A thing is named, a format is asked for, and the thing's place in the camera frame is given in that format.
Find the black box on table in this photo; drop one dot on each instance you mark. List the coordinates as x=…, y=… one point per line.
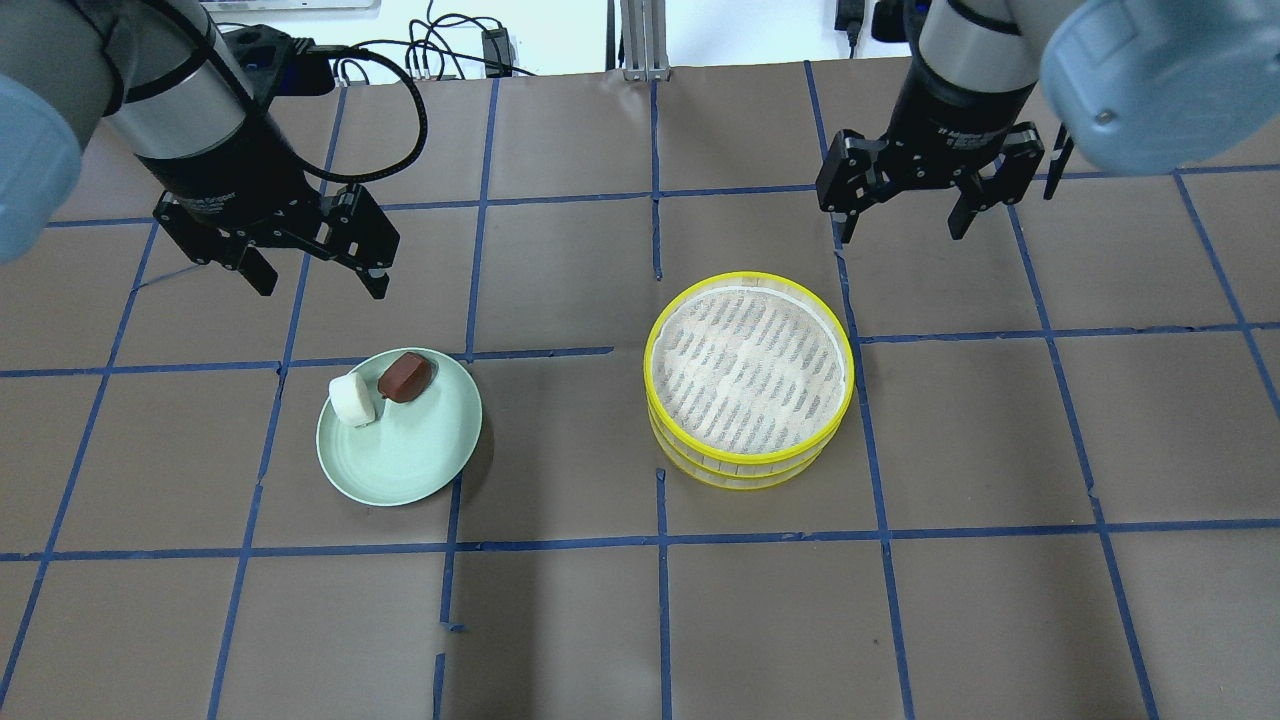
x=277, y=64

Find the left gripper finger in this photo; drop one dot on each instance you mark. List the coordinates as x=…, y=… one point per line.
x=256, y=270
x=375, y=280

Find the brown bun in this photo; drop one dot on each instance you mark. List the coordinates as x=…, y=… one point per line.
x=406, y=378

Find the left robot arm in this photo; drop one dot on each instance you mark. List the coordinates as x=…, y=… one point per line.
x=192, y=103

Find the white steamed bun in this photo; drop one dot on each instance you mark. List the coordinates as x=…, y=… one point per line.
x=351, y=400

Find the black power adapter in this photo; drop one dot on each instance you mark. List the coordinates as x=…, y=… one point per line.
x=850, y=16

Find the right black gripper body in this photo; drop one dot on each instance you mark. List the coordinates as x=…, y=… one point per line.
x=942, y=122

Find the light green plate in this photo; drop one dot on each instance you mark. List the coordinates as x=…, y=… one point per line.
x=412, y=450

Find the aluminium frame post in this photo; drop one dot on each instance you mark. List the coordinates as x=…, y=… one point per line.
x=644, y=41

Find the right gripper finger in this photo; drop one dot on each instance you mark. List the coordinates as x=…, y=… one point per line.
x=963, y=214
x=846, y=224

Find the yellow steamer layer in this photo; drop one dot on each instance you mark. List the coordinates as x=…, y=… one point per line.
x=748, y=367
x=728, y=475

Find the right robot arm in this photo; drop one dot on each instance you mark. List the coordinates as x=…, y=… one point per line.
x=995, y=87

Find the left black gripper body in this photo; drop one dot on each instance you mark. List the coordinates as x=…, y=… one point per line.
x=238, y=172

